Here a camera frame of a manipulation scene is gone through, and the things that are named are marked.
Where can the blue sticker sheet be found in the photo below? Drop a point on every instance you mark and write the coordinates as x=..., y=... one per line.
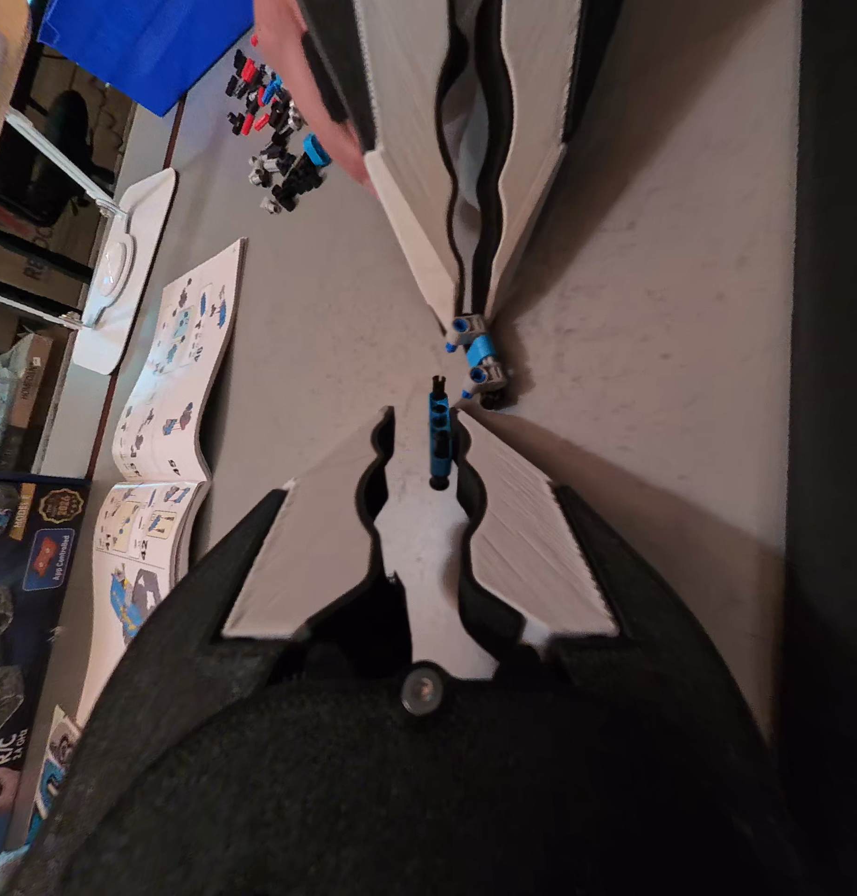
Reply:
x=57, y=756

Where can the blue beam with black pins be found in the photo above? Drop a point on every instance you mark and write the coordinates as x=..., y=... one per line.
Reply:
x=440, y=441

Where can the grey and blue connector assembly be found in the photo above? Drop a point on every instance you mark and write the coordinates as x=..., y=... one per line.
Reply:
x=481, y=346

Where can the grey desk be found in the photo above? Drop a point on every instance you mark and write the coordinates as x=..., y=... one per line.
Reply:
x=645, y=280

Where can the dark dimpled mat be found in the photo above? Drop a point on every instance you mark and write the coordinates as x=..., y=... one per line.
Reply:
x=834, y=420

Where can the dark blue robot kit box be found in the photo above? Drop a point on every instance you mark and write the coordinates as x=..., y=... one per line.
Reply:
x=22, y=560

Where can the person's right hand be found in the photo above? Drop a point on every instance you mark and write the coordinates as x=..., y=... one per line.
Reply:
x=295, y=77

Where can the open instruction booklet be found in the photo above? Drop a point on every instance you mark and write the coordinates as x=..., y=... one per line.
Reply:
x=169, y=350

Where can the blue plastic bin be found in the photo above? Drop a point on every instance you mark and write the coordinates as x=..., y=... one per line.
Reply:
x=141, y=49

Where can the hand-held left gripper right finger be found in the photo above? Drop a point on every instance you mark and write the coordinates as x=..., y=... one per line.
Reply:
x=540, y=560

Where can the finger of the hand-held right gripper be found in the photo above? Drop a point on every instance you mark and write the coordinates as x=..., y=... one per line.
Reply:
x=407, y=175
x=533, y=140

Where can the pile of small building parts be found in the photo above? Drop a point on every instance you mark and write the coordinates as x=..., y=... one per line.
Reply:
x=288, y=182

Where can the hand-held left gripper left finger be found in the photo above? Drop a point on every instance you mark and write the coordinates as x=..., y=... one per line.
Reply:
x=302, y=560

